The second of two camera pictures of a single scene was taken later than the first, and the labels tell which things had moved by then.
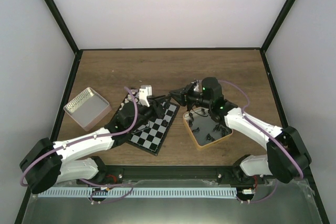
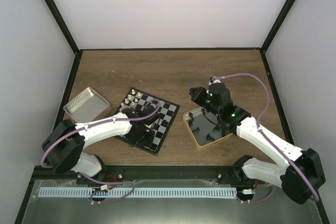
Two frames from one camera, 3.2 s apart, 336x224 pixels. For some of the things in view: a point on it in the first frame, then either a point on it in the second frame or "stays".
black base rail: x=117 y=172 stays
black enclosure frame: x=262 y=50 stays
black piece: x=164 y=123 stays
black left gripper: x=159 y=111 -> x=148 y=142
